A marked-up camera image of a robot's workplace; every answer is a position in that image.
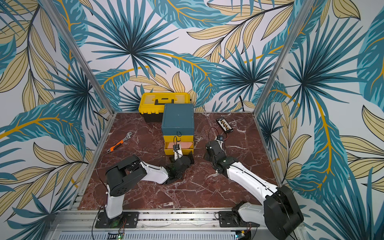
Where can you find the yellow drawer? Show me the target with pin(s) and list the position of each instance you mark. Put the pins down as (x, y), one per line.
(169, 152)
(169, 139)

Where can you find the yellow bottom drawer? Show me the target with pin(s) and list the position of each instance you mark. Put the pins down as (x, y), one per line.
(169, 152)

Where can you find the adjustable wrench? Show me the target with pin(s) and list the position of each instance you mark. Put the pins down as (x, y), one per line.
(114, 147)

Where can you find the right aluminium corner post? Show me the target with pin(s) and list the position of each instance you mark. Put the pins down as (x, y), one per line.
(291, 37)

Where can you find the black battery holder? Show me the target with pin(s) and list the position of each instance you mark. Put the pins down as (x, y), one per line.
(223, 123)

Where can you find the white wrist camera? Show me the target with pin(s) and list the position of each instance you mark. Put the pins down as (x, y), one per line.
(177, 151)
(220, 139)

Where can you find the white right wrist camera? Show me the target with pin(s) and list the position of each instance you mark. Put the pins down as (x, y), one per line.
(220, 139)

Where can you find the left aluminium corner post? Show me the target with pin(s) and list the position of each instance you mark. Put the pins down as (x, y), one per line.
(59, 22)

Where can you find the pink sticky note pad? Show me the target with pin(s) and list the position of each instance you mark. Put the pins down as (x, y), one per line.
(183, 145)

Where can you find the yellow black toolbox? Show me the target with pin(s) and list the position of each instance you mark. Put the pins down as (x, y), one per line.
(152, 105)

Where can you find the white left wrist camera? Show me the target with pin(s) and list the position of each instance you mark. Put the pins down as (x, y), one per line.
(177, 151)

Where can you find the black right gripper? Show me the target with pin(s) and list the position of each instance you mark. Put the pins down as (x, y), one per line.
(212, 149)

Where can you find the teal drawer cabinet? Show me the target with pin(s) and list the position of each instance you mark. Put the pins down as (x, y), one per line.
(181, 115)

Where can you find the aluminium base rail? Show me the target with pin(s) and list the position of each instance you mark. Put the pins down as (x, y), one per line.
(156, 224)

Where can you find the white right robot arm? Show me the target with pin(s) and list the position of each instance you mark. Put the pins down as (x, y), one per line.
(281, 213)

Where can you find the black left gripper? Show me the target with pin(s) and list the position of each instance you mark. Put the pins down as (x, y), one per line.
(191, 157)

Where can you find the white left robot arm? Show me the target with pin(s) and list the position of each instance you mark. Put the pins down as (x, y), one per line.
(126, 174)

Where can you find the teal top drawer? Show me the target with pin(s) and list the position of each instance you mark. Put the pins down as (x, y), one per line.
(172, 131)

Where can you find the aluminium corner post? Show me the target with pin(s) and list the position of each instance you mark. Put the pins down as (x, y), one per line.
(59, 22)
(291, 37)

